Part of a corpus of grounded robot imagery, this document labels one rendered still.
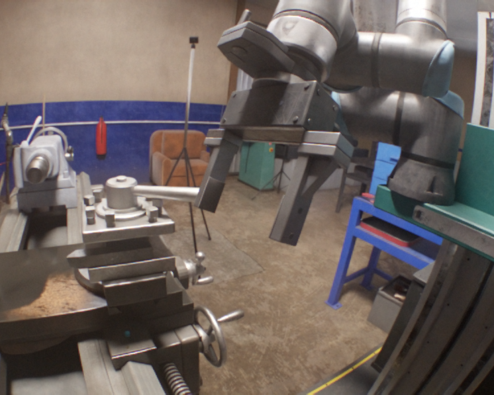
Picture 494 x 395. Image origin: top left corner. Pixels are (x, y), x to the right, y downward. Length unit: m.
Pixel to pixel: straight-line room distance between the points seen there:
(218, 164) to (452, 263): 0.74
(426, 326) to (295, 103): 0.87
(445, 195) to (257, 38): 0.56
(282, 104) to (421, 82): 0.23
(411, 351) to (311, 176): 0.91
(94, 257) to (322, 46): 0.46
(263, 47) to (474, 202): 0.67
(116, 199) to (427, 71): 0.54
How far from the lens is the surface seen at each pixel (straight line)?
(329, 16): 0.36
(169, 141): 4.41
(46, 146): 1.31
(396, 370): 1.16
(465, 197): 0.83
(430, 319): 1.00
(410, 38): 0.45
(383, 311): 2.13
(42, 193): 1.46
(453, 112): 0.72
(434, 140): 0.70
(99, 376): 0.64
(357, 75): 0.45
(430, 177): 0.70
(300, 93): 0.28
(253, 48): 0.29
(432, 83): 0.44
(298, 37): 0.32
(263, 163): 4.62
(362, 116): 0.72
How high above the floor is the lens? 1.34
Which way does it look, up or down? 18 degrees down
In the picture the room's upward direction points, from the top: 6 degrees clockwise
